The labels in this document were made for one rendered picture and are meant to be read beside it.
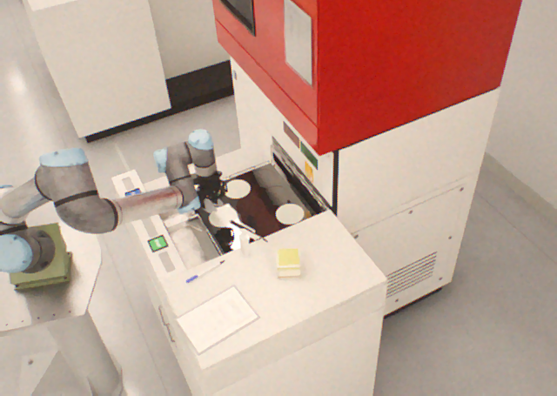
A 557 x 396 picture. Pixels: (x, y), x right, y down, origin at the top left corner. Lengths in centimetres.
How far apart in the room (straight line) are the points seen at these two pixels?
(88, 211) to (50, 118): 283
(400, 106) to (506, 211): 170
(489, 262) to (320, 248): 149
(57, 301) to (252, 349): 74
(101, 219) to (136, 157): 226
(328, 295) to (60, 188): 82
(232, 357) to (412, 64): 101
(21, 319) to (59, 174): 69
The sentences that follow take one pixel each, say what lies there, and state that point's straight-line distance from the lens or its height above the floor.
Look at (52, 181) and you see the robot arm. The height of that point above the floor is 142.
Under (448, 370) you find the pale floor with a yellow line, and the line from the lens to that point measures 286.
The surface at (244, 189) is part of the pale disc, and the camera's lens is 223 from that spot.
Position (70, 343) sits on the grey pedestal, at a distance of 249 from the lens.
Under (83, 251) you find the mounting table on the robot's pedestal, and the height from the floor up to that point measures 82.
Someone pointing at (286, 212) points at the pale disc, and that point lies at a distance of 213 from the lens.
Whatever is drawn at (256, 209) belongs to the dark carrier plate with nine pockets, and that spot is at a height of 90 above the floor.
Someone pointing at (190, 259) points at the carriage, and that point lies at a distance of 206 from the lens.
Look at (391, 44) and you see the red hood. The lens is 177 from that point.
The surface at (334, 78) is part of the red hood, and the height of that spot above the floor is 150.
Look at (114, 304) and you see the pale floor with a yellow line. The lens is 314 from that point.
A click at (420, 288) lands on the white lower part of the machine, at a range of 287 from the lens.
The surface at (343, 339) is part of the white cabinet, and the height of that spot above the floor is 74.
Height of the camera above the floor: 245
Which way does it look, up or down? 44 degrees down
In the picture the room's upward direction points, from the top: 3 degrees counter-clockwise
